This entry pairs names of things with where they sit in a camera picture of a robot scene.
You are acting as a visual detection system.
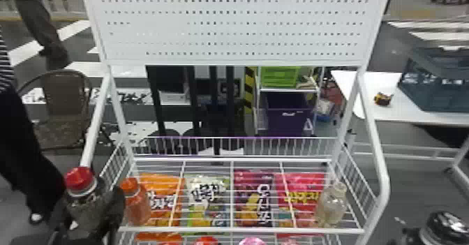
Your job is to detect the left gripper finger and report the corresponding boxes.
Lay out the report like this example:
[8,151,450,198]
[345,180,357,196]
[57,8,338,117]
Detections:
[94,185,127,245]
[47,198,73,245]

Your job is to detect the red cap clear bottle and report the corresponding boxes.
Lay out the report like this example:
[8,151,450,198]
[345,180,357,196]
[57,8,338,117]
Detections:
[64,165,110,234]

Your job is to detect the orange bottle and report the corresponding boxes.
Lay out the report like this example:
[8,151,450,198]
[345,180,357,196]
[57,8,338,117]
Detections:
[119,177,152,227]

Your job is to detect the orange snack packet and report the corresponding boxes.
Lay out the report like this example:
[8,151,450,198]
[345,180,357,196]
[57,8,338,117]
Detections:
[135,172,186,243]

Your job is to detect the person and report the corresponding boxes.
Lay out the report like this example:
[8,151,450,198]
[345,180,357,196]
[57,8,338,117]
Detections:
[3,0,73,70]
[0,25,68,226]

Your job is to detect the white green snack packet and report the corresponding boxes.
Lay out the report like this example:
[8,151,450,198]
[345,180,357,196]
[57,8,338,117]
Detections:
[184,174,232,229]

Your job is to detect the brown chair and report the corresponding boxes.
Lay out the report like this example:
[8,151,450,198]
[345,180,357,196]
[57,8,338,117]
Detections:
[17,68,96,151]

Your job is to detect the purple snack packet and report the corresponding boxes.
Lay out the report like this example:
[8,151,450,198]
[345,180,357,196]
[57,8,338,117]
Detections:
[233,170,276,228]

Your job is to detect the pink cap bottle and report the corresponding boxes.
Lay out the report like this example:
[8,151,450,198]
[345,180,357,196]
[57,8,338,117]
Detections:
[238,237,267,245]

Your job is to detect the pink snack packet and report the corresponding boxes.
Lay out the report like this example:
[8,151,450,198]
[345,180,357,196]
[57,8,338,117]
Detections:
[274,171,328,230]

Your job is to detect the purple crate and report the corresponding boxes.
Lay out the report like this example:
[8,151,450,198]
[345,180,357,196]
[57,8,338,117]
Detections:
[264,91,317,138]

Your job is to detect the green basket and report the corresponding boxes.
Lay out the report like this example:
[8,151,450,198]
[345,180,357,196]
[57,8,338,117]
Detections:
[260,66,306,90]

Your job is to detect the small yellow tool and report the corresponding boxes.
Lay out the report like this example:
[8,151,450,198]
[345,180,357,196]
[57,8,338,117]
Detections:
[373,91,394,107]

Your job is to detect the white side table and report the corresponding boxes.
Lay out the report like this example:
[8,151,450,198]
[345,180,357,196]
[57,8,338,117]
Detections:
[330,69,469,188]

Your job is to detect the blue crate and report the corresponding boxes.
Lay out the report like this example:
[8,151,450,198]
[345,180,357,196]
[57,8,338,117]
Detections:
[397,46,469,114]

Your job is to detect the striped post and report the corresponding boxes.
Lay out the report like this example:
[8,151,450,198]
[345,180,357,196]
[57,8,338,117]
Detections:
[243,66,258,112]

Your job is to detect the white wire rack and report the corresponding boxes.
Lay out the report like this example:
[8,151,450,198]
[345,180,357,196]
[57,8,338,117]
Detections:
[78,0,392,245]

